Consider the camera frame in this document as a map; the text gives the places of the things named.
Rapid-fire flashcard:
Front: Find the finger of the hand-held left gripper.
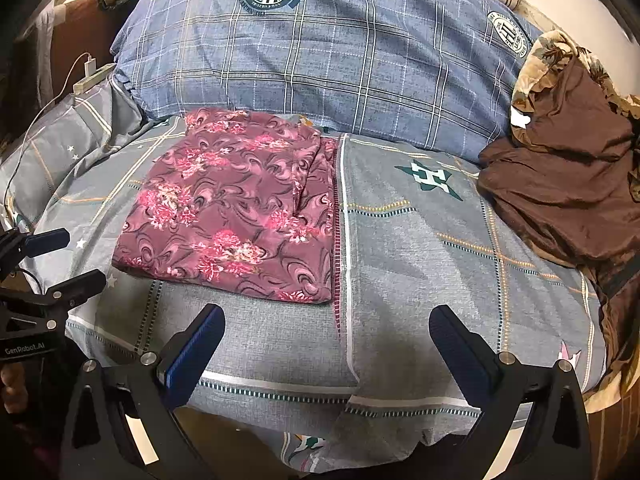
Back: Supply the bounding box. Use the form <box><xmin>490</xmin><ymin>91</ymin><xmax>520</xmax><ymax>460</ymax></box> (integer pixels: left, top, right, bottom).
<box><xmin>22</xmin><ymin>228</ymin><xmax>71</xmax><ymax>259</ymax></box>
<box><xmin>46</xmin><ymin>268</ymin><xmax>108</xmax><ymax>312</ymax></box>

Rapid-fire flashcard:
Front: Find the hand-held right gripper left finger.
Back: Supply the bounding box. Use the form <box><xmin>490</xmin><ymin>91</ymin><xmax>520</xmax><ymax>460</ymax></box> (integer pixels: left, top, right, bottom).
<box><xmin>60</xmin><ymin>304</ymin><xmax>226</xmax><ymax>480</ymax></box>

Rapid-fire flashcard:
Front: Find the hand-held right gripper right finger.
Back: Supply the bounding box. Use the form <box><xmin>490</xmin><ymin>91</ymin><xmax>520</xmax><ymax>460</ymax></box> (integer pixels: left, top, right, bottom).
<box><xmin>428</xmin><ymin>305</ymin><xmax>597</xmax><ymax>480</ymax></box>

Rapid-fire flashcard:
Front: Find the maroon floral garment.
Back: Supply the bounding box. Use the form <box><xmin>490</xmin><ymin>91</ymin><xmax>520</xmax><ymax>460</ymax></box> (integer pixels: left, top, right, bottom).
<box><xmin>111</xmin><ymin>107</ymin><xmax>338</xmax><ymax>305</ymax></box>

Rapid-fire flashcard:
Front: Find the person's left hand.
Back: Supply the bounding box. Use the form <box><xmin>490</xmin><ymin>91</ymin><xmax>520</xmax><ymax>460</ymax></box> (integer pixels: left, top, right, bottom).
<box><xmin>0</xmin><ymin>360</ymin><xmax>32</xmax><ymax>415</ymax></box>

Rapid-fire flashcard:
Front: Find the grey star print bedsheet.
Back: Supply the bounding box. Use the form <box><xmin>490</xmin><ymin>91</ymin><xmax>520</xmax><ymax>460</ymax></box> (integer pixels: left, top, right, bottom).
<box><xmin>0</xmin><ymin>77</ymin><xmax>610</xmax><ymax>477</ymax></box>

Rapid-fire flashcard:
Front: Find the white power strip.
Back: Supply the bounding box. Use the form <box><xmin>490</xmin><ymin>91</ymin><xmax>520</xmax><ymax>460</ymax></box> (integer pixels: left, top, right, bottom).
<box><xmin>73</xmin><ymin>63</ymin><xmax>117</xmax><ymax>95</ymax></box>

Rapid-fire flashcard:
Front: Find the brown wooden furniture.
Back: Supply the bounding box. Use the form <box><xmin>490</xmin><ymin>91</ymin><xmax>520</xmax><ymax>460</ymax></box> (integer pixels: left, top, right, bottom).
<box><xmin>47</xmin><ymin>0</ymin><xmax>126</xmax><ymax>92</ymax></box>

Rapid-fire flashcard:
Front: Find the blue plaid quilt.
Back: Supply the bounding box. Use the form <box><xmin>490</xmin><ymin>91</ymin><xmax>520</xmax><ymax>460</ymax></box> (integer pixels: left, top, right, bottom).
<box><xmin>111</xmin><ymin>0</ymin><xmax>547</xmax><ymax>167</ymax></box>

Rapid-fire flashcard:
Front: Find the beige floral blanket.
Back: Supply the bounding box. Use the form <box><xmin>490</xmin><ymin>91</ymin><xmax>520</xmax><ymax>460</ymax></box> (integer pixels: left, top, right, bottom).
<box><xmin>508</xmin><ymin>29</ymin><xmax>640</xmax><ymax>415</ymax></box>

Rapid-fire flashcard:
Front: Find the white charging cable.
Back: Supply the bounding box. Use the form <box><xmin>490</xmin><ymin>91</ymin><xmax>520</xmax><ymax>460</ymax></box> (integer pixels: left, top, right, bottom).
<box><xmin>1</xmin><ymin>51</ymin><xmax>98</xmax><ymax>223</ymax></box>

